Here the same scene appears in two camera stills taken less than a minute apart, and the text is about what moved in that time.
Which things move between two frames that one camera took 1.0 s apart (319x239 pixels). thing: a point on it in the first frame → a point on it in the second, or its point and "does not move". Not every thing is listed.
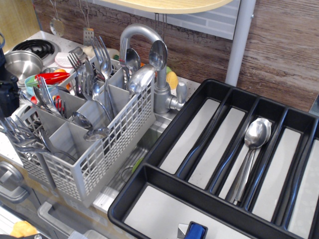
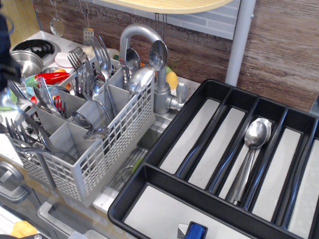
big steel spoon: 6,126 → 9,101
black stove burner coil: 41,48 does not move
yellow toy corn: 172,78 does not move
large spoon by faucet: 157,55 does not move
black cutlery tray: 245,164 does not move
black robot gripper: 9,97 → 10,69
